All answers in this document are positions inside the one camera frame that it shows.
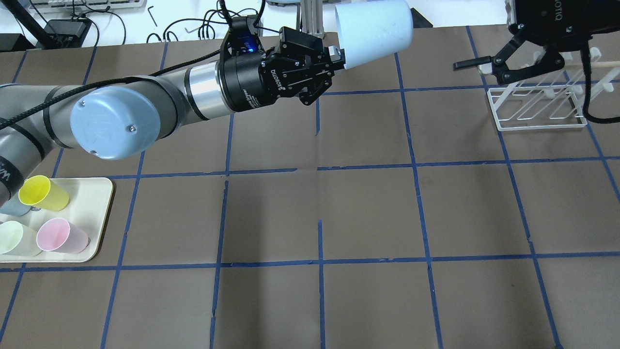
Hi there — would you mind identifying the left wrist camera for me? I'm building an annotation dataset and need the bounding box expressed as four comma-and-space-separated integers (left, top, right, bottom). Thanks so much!
220, 14, 265, 58

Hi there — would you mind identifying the yellow plastic cup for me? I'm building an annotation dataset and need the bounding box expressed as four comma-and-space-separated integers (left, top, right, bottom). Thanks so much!
18, 175, 70, 211

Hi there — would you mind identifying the white wire cup rack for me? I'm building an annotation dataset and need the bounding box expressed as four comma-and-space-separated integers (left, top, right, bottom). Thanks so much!
487, 46, 620, 132

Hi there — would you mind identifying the light blue plastic cup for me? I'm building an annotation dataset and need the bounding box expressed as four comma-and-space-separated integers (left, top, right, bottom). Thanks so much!
335, 0, 414, 69

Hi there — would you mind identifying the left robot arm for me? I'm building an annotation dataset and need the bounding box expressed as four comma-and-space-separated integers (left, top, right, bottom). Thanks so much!
0, 27, 348, 204

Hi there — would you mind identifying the pale green plastic cup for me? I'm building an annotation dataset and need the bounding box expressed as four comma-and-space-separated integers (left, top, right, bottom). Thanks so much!
0, 221, 42, 257

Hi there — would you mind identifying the pink plastic cup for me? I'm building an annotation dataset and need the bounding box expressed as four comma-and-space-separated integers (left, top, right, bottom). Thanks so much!
35, 217, 90, 254

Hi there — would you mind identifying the cream plastic tray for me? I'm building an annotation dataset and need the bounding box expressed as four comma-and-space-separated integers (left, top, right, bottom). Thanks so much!
0, 177, 114, 264

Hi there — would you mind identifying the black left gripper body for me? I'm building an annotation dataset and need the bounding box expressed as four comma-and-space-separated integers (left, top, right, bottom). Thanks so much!
218, 27, 335, 112

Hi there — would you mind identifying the aluminium frame post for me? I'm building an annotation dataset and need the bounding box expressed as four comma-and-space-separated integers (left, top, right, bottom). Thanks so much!
297, 0, 325, 38

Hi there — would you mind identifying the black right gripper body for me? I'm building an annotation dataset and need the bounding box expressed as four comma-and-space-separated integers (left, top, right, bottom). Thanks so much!
506, 0, 620, 49

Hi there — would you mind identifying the black allen key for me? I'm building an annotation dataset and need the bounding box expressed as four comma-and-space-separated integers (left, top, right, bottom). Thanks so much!
146, 6, 158, 27

